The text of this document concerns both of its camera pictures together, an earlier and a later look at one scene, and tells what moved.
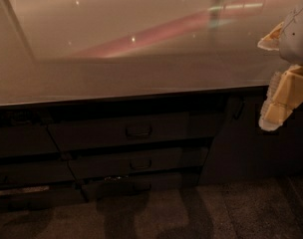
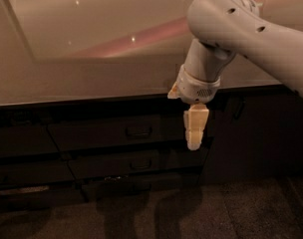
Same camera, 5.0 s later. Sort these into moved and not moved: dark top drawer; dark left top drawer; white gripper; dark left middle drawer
Moved: white gripper
Not moved: dark left top drawer; dark left middle drawer; dark top drawer
